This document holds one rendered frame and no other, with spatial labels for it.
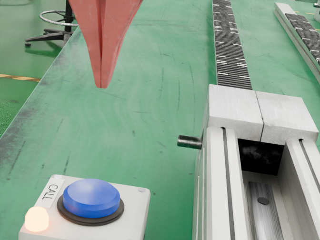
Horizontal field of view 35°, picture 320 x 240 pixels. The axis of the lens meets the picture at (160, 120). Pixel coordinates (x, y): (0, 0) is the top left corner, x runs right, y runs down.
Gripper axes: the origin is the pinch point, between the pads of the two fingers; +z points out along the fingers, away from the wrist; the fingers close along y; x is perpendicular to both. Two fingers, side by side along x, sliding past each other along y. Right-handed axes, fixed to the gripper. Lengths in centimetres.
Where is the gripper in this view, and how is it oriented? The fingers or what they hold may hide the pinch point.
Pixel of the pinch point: (104, 73)
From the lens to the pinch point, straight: 32.2
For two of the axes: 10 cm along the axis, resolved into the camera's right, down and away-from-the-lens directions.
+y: 9.9, 1.4, -0.3
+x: 0.8, -3.8, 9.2
